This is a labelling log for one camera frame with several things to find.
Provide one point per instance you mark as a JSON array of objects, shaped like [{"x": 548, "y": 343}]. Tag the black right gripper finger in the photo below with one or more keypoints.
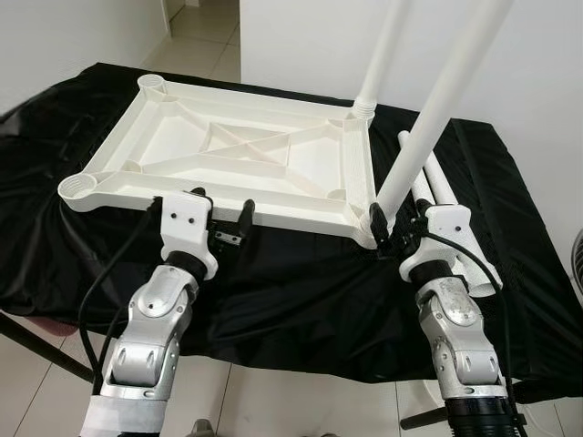
[{"x": 379, "y": 226}]

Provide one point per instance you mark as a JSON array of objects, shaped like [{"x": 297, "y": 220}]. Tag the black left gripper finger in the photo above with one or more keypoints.
[
  {"x": 198, "y": 195},
  {"x": 247, "y": 215}
]

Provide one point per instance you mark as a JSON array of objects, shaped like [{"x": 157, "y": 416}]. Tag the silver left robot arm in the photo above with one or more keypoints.
[{"x": 146, "y": 337}]

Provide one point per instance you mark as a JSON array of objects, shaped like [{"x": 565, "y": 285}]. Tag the black table cloth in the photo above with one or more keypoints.
[{"x": 291, "y": 300}]

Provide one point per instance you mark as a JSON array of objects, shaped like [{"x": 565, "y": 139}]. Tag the black metal table leg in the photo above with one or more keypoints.
[
  {"x": 424, "y": 421},
  {"x": 41, "y": 346}
]

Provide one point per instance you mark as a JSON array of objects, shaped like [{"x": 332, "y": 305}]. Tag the robot left leg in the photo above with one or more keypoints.
[{"x": 205, "y": 426}]

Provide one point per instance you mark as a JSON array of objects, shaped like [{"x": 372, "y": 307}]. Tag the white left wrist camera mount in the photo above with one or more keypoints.
[{"x": 187, "y": 223}]

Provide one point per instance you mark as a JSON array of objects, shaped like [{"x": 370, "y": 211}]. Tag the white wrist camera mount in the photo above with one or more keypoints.
[
  {"x": 187, "y": 223},
  {"x": 437, "y": 241}
]

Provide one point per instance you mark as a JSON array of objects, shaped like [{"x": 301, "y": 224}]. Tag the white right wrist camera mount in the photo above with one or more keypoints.
[{"x": 437, "y": 241}]

